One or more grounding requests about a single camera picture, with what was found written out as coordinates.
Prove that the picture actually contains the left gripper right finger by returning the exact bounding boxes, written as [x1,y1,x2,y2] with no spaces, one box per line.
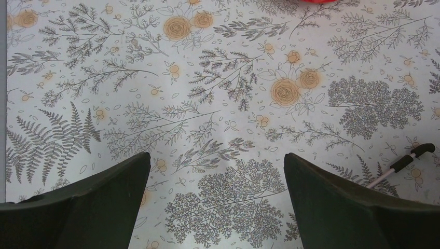
[284,153,439,248]

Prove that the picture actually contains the red tank top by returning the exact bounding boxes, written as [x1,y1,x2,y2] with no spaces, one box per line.
[300,0,338,4]

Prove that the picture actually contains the white board with black frame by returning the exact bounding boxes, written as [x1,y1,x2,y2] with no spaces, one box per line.
[366,143,435,189]

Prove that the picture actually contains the floral tablecloth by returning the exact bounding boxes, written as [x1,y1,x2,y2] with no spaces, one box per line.
[5,1,439,248]

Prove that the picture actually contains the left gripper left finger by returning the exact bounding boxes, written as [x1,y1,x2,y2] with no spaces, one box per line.
[1,153,151,248]

